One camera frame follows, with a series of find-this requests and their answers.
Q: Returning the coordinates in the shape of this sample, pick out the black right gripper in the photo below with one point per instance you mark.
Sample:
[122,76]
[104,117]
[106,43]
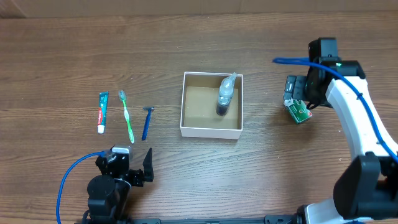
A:
[294,88]

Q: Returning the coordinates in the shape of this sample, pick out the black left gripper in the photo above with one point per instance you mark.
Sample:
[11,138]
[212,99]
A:
[137,176]

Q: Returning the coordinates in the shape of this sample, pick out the green Dettol soap bar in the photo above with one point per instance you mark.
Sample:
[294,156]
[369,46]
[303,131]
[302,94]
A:
[298,110]

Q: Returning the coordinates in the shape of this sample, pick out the clear bottle with dark liquid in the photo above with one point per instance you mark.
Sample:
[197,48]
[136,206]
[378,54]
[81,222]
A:
[225,94]

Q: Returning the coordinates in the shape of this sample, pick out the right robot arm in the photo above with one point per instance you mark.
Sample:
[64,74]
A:
[367,189]

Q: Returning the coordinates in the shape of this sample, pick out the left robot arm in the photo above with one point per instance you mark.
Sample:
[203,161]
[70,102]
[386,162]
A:
[108,192]

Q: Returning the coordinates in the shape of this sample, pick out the blue disposable razor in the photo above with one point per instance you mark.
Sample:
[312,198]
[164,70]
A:
[147,122]

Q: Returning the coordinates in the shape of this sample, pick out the white cardboard box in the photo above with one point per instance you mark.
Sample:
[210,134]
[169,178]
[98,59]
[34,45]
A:
[198,117]

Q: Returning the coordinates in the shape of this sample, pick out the green white toothbrush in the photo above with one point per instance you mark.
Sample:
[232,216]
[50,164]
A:
[122,97]

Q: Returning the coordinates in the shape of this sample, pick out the Colgate toothpaste tube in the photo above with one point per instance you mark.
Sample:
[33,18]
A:
[103,102]

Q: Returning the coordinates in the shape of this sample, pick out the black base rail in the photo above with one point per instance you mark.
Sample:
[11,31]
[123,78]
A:
[268,219]

